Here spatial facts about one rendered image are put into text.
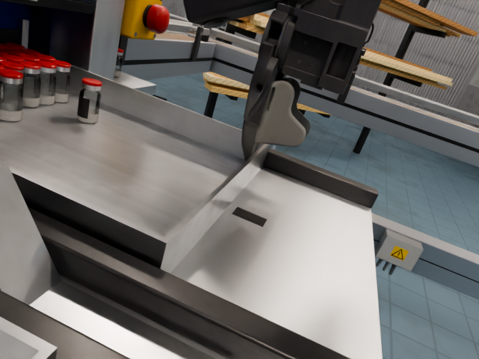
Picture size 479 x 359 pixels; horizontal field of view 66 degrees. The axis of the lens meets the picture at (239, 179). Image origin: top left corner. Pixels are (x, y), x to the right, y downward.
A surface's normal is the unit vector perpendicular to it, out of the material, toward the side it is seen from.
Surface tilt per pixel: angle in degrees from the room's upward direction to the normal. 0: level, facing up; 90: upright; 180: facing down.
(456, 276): 90
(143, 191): 0
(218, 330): 90
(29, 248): 55
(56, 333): 0
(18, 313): 0
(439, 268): 90
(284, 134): 93
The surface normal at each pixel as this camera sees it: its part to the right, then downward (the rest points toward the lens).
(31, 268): 0.91, -0.20
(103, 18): 0.91, 0.37
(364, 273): 0.28, -0.87
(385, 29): -0.35, 0.29
